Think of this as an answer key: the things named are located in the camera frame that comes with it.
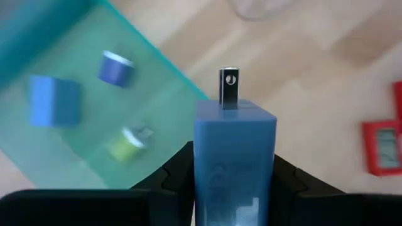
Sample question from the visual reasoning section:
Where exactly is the blue rectangular wall charger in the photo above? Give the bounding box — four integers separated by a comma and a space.
193, 67, 278, 226

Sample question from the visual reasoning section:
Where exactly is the purple cylindrical wall charger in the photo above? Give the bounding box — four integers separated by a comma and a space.
97, 50, 135, 89

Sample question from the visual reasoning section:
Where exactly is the red rectangular box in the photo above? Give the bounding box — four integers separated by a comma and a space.
361, 119, 402, 177
391, 80, 402, 122

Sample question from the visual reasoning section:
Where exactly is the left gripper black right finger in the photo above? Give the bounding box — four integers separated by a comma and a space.
269, 153, 402, 226

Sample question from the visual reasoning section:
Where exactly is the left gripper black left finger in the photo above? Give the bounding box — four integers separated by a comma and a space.
0, 141, 196, 226

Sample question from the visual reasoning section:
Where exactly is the teal translucent plastic bin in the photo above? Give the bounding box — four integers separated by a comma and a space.
0, 0, 210, 191

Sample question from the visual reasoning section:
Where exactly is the green cylindrical wall charger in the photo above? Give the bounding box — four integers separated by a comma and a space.
108, 125, 154, 164

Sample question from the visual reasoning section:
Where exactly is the bright blue cube charger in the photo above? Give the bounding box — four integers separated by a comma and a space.
28, 75, 82, 128

